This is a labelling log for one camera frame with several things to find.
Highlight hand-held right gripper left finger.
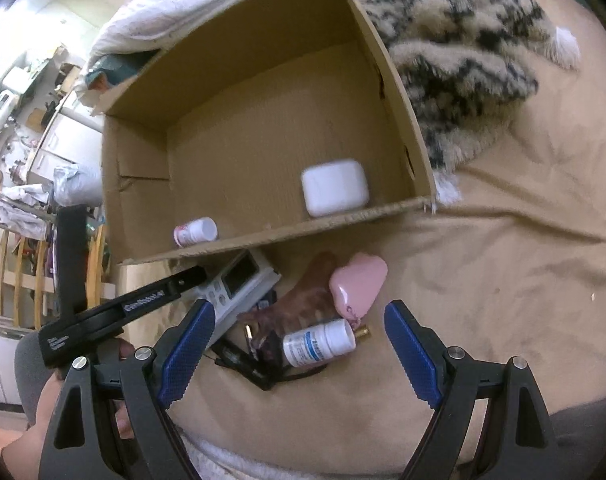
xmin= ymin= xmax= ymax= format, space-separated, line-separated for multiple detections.
xmin=38 ymin=299 xmax=217 ymax=480

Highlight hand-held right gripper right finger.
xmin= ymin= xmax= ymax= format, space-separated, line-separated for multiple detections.
xmin=384 ymin=300 xmax=556 ymax=480

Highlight black flashlight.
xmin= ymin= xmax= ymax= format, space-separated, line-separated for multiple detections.
xmin=214 ymin=337 xmax=276 ymax=392

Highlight black red label battery pack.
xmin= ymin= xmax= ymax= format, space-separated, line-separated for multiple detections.
xmin=250 ymin=330 xmax=286 ymax=367

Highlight pink heart-shaped case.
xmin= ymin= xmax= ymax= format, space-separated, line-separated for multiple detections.
xmin=329 ymin=252 xmax=389 ymax=322

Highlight white remote control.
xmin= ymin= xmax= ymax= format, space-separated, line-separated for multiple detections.
xmin=195 ymin=252 xmax=281 ymax=333

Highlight white blue label pill bottle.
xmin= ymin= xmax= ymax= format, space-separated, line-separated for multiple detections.
xmin=282 ymin=319 xmax=357 ymax=368

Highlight brown cardboard box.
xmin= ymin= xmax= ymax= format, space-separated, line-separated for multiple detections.
xmin=99 ymin=0 xmax=439 ymax=267

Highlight person's left hand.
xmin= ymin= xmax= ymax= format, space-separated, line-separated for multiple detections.
xmin=0 ymin=339 xmax=135 ymax=480

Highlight wooden chair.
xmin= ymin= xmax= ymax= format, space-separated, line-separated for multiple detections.
xmin=0 ymin=210 xmax=109 ymax=321

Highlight small red label bottle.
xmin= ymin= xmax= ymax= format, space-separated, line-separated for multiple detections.
xmin=173 ymin=217 xmax=218 ymax=248

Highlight white plastic bag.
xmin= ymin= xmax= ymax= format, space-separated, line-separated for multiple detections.
xmin=53 ymin=165 xmax=104 ymax=207

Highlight white cabinet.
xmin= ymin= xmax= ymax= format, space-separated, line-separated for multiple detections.
xmin=26 ymin=90 xmax=104 ymax=181

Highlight teal mattress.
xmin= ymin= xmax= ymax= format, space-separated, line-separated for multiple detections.
xmin=86 ymin=50 xmax=159 ymax=93

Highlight black patterned fluffy blanket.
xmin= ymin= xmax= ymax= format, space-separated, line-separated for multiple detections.
xmin=340 ymin=0 xmax=584 ymax=206

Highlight white duvet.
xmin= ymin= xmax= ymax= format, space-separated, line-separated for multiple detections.
xmin=88 ymin=0 xmax=334 ymax=76

